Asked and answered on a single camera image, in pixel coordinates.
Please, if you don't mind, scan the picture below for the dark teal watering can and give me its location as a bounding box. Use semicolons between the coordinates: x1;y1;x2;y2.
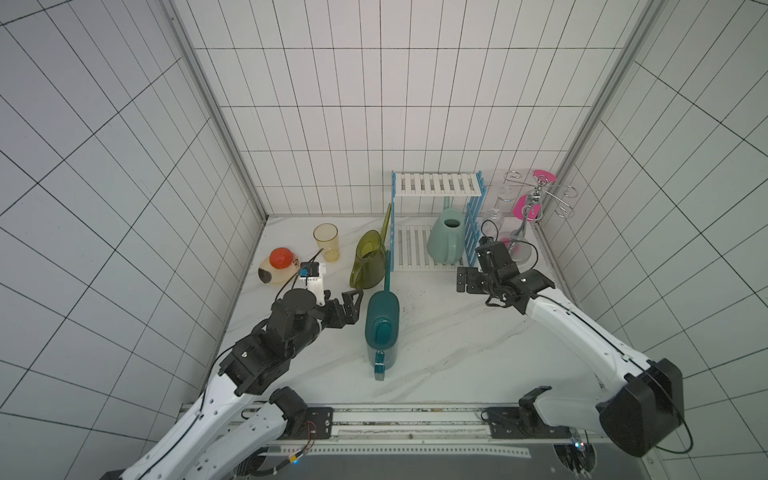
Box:
365;252;400;381

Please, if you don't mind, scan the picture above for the olive green watering can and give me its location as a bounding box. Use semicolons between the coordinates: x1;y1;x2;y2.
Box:
349;204;392;289

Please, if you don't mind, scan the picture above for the mint green watering can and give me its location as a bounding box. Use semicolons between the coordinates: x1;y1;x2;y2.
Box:
427;207;465;264

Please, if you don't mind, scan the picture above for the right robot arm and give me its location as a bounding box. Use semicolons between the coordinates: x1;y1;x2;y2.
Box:
456;236;686;458

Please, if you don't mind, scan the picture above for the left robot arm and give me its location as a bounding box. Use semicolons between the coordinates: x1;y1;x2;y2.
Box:
120;288;363;479

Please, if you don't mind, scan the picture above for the white and blue shelf rack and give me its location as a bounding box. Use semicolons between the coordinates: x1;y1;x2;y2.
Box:
388;172;487;272

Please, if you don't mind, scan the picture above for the beige toy with red ball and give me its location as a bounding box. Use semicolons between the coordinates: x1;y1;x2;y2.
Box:
257;247;300;286

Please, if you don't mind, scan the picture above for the yellow translucent plastic cup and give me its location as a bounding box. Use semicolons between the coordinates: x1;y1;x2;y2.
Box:
313;223;340;263

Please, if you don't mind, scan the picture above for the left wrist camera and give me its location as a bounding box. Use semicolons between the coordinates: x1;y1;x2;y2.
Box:
298;261;326;307

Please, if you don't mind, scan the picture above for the aluminium mounting rail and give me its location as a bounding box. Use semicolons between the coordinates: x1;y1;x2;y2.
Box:
277;404;609;445

